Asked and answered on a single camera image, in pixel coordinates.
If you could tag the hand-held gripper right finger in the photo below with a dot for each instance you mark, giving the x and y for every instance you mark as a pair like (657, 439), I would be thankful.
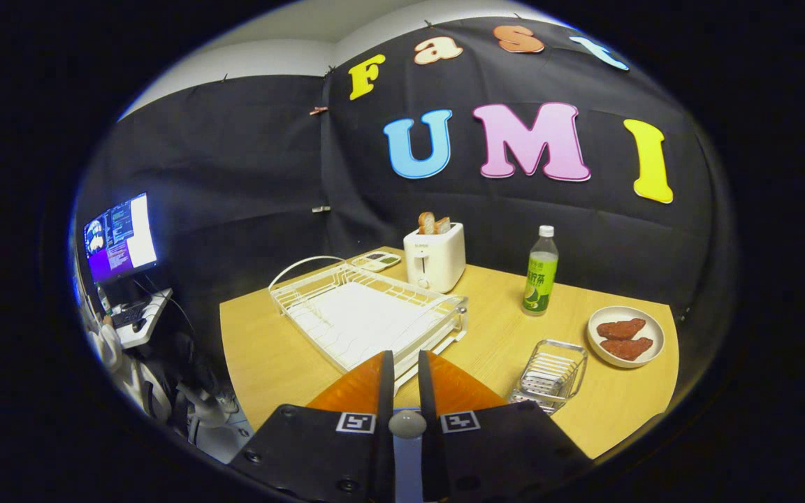
(427, 391)

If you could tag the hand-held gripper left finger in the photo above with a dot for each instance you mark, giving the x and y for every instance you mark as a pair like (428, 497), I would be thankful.
(385, 391)

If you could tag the white plate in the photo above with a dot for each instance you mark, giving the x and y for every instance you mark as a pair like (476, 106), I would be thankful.
(626, 311)

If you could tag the white toaster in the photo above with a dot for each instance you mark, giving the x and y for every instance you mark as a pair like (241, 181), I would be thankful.
(437, 262)

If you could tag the white divided sauce tray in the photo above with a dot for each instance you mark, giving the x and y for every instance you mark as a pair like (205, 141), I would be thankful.
(376, 260)

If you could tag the green label drink bottle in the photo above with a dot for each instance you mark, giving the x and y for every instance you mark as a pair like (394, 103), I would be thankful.
(541, 279)

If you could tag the toast slice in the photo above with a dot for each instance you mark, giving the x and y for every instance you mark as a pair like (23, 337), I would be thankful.
(427, 223)
(443, 226)

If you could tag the brown meat piece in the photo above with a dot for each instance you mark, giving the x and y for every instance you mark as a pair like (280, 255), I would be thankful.
(620, 328)
(627, 348)

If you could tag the white office chair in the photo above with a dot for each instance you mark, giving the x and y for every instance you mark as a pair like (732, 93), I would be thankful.
(158, 398)

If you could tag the white desk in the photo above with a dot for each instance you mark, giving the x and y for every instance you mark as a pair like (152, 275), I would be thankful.
(154, 311)

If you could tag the black keyboard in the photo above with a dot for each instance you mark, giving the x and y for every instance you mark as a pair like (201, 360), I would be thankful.
(128, 314)

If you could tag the black backdrop cloth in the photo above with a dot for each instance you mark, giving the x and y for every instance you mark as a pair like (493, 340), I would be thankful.
(249, 161)

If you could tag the computer monitor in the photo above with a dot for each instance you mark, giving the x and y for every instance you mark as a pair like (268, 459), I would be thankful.
(123, 237)

